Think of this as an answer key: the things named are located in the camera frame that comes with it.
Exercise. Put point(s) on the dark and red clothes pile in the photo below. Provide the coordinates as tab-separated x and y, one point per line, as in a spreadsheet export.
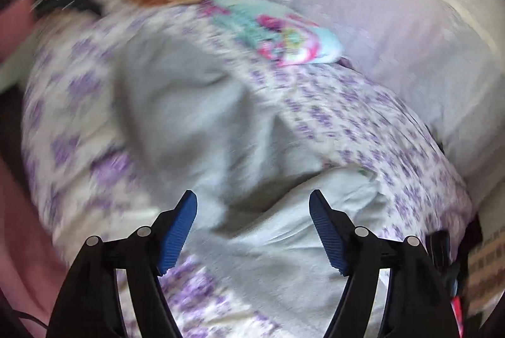
454	272

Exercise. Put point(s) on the purple floral bed sheet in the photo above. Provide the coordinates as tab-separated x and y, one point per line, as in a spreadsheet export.
83	179

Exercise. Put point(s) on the grey sweat pants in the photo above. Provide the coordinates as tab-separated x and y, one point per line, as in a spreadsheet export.
192	124

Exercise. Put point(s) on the large lavender lace pillow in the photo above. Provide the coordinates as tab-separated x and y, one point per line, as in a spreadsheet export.
444	58

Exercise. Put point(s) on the folded teal floral blanket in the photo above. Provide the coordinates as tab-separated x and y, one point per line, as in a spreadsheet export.
274	31

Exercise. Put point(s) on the pink garment of person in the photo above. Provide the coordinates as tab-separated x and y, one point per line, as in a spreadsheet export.
31	272

